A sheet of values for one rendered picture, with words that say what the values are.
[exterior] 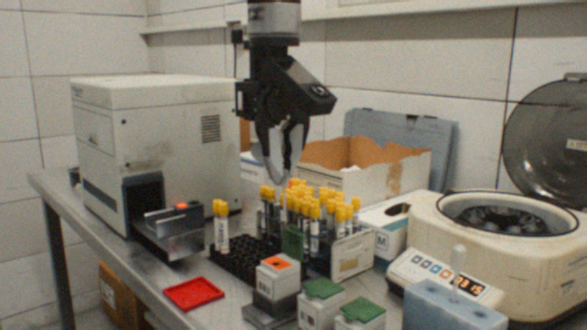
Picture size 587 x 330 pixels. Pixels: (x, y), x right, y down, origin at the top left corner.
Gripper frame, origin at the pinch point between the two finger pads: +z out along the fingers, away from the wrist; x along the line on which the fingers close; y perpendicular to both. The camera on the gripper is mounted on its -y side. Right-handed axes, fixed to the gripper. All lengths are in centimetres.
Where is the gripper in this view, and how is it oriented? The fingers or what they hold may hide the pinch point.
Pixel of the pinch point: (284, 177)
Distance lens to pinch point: 66.2
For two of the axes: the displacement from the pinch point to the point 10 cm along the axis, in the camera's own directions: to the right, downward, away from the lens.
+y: -6.6, -1.9, 7.3
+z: 0.0, 9.7, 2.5
